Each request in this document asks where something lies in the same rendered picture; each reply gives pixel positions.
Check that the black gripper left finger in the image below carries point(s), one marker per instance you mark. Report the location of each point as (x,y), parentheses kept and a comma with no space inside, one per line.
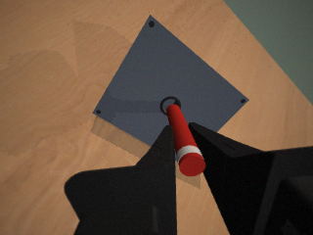
(151,182)

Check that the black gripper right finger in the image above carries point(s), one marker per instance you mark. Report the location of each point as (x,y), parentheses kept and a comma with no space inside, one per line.
(244,180)

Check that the grey sloped panel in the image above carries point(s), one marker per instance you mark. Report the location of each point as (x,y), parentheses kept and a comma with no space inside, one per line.
(159,70)

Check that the red peg with white band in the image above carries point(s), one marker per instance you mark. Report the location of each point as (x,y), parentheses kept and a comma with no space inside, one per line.
(188,154)

